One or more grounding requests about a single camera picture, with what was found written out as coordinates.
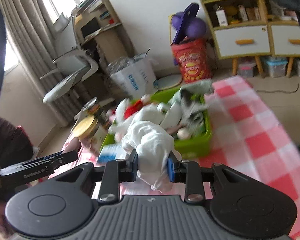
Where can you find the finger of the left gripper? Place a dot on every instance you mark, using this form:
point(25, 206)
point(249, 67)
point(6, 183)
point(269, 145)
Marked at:
point(31, 170)

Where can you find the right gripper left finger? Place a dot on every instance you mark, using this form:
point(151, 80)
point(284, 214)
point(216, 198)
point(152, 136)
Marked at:
point(112, 175)

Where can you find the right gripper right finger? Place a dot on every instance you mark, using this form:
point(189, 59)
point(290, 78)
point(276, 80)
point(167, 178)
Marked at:
point(191, 175)

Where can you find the white sock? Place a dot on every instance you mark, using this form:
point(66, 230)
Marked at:
point(153, 146)

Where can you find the santa plush toy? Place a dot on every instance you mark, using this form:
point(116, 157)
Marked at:
point(127, 108)

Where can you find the light green towel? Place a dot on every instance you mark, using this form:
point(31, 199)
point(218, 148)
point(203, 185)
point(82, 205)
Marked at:
point(190, 99)

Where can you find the blue white milk carton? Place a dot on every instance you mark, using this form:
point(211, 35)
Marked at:
point(111, 152)

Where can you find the green plastic bin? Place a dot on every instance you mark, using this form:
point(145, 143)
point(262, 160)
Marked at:
point(186, 144)

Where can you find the gold lid snack jar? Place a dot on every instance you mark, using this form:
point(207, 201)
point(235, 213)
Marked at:
point(90, 133)

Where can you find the red white checkered tablecloth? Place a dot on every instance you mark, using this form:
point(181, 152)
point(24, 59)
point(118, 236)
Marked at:
point(247, 136)

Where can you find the round bathroom scale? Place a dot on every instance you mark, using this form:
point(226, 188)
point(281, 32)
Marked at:
point(169, 81)

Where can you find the white office chair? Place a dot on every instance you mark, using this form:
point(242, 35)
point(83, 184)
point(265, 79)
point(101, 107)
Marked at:
point(73, 62)

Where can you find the red chips bucket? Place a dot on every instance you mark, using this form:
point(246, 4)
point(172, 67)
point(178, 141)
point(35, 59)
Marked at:
point(191, 57)

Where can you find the clear storage box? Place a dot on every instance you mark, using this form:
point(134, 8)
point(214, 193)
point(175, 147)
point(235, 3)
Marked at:
point(246, 69)

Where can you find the blue lid storage box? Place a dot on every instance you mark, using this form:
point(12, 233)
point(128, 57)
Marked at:
point(275, 66)

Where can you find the purple jumping ball toy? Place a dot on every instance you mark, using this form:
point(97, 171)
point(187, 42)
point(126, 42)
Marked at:
point(187, 25)

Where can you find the wooden desk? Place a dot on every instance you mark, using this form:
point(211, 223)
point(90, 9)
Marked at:
point(97, 24)

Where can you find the wooden shelf cabinet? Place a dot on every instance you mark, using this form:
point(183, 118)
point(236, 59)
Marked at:
point(239, 29)

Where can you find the low drawer cabinet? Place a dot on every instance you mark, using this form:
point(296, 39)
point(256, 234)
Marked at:
point(285, 41)

